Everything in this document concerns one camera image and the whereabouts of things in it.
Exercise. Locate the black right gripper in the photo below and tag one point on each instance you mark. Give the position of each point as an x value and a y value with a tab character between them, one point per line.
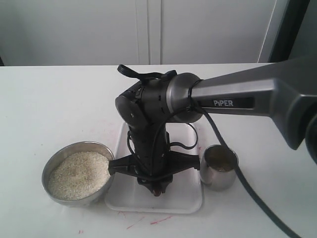
151	160

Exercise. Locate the brown wooden spoon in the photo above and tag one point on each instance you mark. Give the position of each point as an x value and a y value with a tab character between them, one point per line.
157	192

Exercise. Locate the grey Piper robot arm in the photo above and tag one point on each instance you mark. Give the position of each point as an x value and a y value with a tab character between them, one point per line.
285	91

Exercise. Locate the small steel cup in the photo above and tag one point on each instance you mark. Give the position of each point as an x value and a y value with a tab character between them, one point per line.
216	167

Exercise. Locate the steel bowl of rice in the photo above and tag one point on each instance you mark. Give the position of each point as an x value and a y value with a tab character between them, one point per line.
77	175

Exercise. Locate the white rectangular tray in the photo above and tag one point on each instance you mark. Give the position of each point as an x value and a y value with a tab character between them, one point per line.
182	196

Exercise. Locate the white cabinet doors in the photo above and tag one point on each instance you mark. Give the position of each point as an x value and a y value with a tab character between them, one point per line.
102	32

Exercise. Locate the dark door frame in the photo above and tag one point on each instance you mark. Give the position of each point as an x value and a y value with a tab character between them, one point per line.
288	30

